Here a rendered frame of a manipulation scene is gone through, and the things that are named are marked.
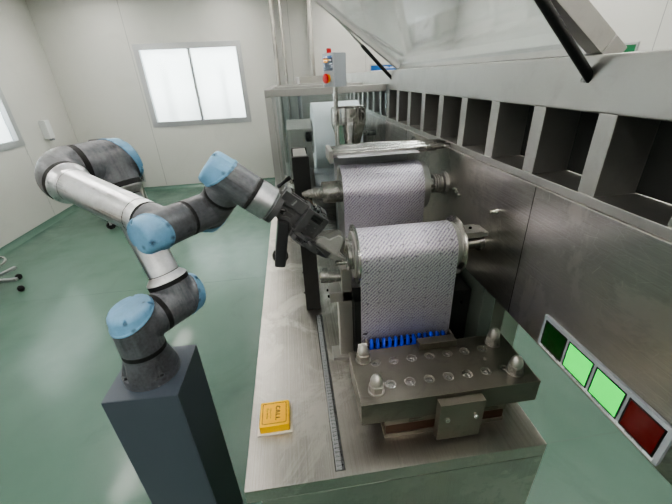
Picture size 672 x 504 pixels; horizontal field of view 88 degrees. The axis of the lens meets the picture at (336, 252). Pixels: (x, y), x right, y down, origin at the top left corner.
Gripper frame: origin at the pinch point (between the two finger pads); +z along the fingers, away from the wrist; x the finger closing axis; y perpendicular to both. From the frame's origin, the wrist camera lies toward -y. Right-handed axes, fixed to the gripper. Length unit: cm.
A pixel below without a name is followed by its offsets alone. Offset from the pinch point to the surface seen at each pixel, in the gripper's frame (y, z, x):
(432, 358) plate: -4.2, 29.7, -13.5
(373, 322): -8.1, 16.9, -4.2
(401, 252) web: 10.6, 9.7, -3.7
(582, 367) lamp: 18, 32, -35
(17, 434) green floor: -206, -49, 70
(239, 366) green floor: -132, 38, 100
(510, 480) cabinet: -14, 57, -30
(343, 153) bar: 18.4, -8.0, 25.9
